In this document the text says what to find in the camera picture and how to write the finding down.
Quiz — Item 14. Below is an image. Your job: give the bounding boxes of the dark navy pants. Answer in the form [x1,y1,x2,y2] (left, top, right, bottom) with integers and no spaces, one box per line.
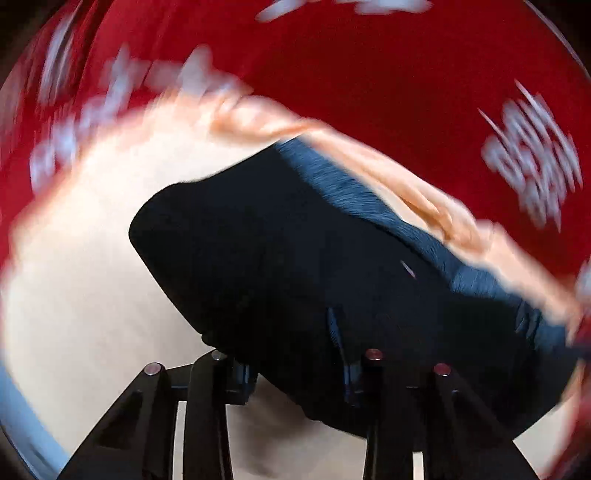
[128,139,577,436]

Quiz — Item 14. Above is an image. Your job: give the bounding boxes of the peach sofa cover cloth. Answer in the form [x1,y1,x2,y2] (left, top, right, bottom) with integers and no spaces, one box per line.
[1,91,590,479]

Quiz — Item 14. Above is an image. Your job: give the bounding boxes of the red cushion with white characters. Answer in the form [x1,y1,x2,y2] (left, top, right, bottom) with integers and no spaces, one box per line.
[0,0,591,480]

